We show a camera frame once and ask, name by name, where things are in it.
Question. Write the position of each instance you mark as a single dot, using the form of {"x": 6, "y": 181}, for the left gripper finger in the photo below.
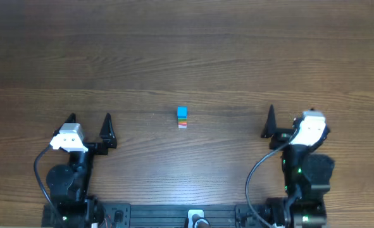
{"x": 108, "y": 133}
{"x": 70, "y": 118}

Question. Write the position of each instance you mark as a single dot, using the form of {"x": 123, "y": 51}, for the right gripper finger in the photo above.
{"x": 327, "y": 133}
{"x": 270, "y": 125}

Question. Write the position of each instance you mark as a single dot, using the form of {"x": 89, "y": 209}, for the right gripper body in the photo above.
{"x": 280, "y": 137}

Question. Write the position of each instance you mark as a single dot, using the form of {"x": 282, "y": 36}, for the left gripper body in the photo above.
{"x": 97, "y": 149}

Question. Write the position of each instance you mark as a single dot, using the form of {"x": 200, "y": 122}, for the green cube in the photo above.
{"x": 182, "y": 119}

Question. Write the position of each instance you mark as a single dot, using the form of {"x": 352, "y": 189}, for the blue cube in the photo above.
{"x": 182, "y": 111}

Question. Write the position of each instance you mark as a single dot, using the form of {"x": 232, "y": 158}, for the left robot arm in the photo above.
{"x": 69, "y": 183}

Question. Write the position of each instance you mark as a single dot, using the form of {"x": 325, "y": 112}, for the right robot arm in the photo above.
{"x": 307, "y": 180}

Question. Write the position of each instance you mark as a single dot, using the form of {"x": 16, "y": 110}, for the red cube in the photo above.
{"x": 182, "y": 124}

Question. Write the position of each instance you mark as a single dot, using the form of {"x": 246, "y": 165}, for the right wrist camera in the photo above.
{"x": 310, "y": 128}

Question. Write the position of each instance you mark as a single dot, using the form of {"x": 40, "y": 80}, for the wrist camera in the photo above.
{"x": 310, "y": 128}
{"x": 69, "y": 137}

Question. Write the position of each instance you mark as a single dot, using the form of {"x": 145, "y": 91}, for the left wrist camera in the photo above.
{"x": 69, "y": 137}

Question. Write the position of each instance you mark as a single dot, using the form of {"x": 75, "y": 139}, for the mounting rail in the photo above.
{"x": 174, "y": 216}

